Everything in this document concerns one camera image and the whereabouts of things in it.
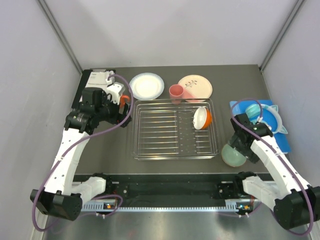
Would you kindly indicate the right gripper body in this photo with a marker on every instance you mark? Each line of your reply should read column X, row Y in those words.
column 243, row 148

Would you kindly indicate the green ceramic bowl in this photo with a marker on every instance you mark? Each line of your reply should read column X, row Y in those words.
column 232, row 157

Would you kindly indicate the orange mug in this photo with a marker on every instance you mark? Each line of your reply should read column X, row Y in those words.
column 124, row 99

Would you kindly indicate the orange and white bowl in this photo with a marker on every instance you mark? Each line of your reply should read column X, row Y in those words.
column 202, row 118

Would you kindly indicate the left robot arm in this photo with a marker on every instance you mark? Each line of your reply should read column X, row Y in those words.
column 57, row 197

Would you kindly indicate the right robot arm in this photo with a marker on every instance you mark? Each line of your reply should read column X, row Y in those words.
column 293, row 201

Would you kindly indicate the teal cat-ear headphones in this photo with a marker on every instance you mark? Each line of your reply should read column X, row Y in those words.
column 268, row 115

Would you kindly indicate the white blue-rimmed plate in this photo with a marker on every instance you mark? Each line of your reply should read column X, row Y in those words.
column 147, row 86

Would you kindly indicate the pink plastic cup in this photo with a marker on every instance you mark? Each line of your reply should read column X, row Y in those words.
column 178, row 94

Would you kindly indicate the pink floral plate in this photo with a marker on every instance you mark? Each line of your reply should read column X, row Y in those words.
column 196, row 88

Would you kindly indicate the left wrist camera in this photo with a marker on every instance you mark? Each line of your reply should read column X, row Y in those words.
column 114, row 92

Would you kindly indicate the wire dish rack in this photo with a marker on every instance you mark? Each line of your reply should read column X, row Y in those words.
column 164, row 130

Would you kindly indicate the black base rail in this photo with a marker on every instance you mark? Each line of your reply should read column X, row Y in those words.
column 200, row 192

